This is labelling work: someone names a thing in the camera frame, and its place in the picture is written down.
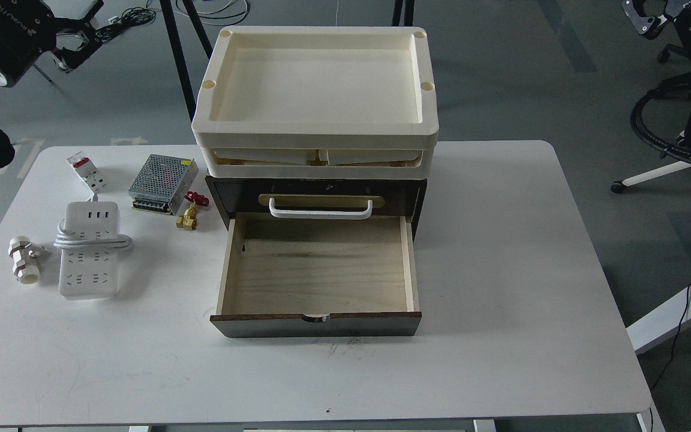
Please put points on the white power strip with cable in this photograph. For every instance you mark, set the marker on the white power strip with cable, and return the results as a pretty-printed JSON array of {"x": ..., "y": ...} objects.
[{"x": 90, "y": 241}]

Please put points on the brass valve red handle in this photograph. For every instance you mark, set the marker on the brass valve red handle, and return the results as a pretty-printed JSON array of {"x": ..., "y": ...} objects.
[{"x": 188, "y": 220}]

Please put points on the white red circuit breaker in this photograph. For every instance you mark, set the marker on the white red circuit breaker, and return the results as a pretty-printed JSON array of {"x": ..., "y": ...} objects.
[{"x": 87, "y": 171}]

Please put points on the open wooden drawer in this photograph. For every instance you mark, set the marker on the open wooden drawer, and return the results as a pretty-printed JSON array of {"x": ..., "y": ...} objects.
[{"x": 318, "y": 278}]

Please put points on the metal mesh power supply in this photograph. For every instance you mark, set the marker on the metal mesh power supply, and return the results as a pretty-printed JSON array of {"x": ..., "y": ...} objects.
[{"x": 162, "y": 183}]

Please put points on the white office chair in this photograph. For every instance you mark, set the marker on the white office chair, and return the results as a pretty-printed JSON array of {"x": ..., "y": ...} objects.
[{"x": 618, "y": 187}]

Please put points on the white side table edge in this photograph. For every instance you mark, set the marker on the white side table edge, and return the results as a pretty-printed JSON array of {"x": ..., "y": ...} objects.
[{"x": 662, "y": 322}]

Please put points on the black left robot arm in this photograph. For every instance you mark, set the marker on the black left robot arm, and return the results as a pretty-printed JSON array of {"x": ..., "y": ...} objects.
[{"x": 28, "y": 29}]

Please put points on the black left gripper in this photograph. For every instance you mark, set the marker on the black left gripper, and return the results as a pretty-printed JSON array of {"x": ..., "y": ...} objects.
[{"x": 67, "y": 60}]

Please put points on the cream plastic stacked trays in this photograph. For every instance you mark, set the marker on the cream plastic stacked trays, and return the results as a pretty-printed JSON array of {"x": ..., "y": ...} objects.
[{"x": 318, "y": 102}]

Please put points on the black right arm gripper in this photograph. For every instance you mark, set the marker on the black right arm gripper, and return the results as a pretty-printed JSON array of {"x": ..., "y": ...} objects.
[{"x": 649, "y": 26}]

